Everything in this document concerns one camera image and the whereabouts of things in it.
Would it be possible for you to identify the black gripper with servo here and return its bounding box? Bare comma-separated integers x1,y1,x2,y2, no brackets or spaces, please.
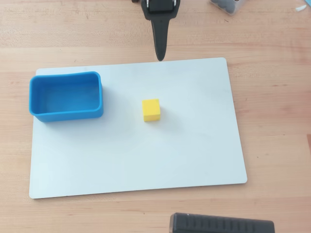
140,0,181,62

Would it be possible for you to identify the yellow cube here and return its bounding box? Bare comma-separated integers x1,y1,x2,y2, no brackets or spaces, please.
141,98,161,122

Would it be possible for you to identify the blue rectangular bin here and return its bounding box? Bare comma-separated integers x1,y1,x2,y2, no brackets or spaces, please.
29,71,104,123

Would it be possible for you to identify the white rectangular board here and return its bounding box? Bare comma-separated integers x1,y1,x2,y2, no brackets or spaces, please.
29,57,248,200

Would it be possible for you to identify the clear plastic container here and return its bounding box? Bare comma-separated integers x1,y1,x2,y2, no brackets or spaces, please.
209,0,246,16

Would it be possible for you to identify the black ribbed device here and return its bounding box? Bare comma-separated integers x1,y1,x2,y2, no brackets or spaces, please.
169,213,276,233

